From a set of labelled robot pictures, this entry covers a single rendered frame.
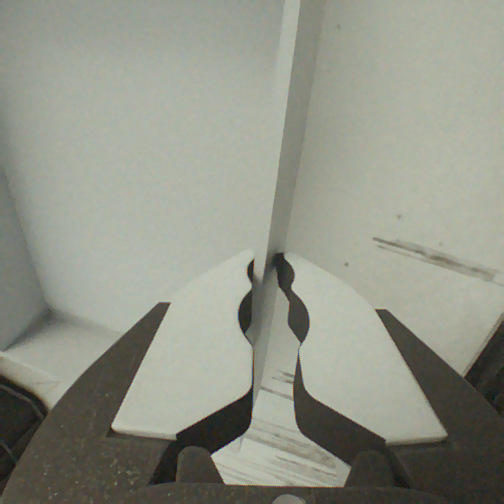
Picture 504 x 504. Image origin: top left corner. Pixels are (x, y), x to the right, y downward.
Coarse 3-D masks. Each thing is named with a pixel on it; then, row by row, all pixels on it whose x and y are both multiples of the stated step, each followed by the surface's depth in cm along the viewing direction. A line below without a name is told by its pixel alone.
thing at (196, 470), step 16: (192, 448) 5; (192, 464) 5; (208, 464) 5; (352, 464) 5; (368, 464) 5; (384, 464) 5; (176, 480) 5; (192, 480) 5; (208, 480) 5; (352, 480) 5; (368, 480) 5; (384, 480) 5; (128, 496) 4; (144, 496) 4; (160, 496) 4; (176, 496) 4; (192, 496) 4; (208, 496) 4; (224, 496) 4; (240, 496) 4; (256, 496) 4; (272, 496) 4; (288, 496) 4; (304, 496) 4; (320, 496) 4; (336, 496) 4; (352, 496) 4; (368, 496) 4; (384, 496) 4; (400, 496) 4; (416, 496) 4; (432, 496) 4
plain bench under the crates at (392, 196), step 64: (384, 0) 10; (448, 0) 9; (320, 64) 11; (384, 64) 11; (448, 64) 10; (320, 128) 13; (384, 128) 12; (448, 128) 11; (320, 192) 14; (384, 192) 13; (448, 192) 12; (320, 256) 15; (384, 256) 14; (448, 256) 13; (448, 320) 15; (64, 384) 32; (256, 448) 26; (320, 448) 23
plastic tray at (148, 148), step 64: (0, 0) 14; (64, 0) 13; (128, 0) 12; (192, 0) 11; (256, 0) 11; (320, 0) 9; (0, 64) 15; (64, 64) 14; (128, 64) 13; (192, 64) 13; (256, 64) 12; (0, 128) 17; (64, 128) 16; (128, 128) 15; (192, 128) 14; (256, 128) 13; (0, 192) 19; (64, 192) 18; (128, 192) 17; (192, 192) 15; (256, 192) 14; (0, 256) 20; (64, 256) 21; (128, 256) 19; (192, 256) 17; (256, 256) 11; (0, 320) 21; (64, 320) 25; (128, 320) 22; (256, 320) 12; (256, 384) 18
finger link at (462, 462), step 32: (384, 320) 8; (416, 352) 7; (448, 384) 6; (448, 416) 6; (480, 416) 6; (384, 448) 5; (416, 448) 5; (448, 448) 5; (480, 448) 5; (416, 480) 5; (448, 480) 5; (480, 480) 5
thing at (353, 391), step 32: (288, 256) 11; (288, 288) 11; (320, 288) 9; (352, 288) 10; (288, 320) 10; (320, 320) 8; (352, 320) 8; (320, 352) 7; (352, 352) 7; (384, 352) 7; (320, 384) 6; (352, 384) 6; (384, 384) 6; (416, 384) 6; (320, 416) 6; (352, 416) 6; (384, 416) 6; (416, 416) 6; (352, 448) 6
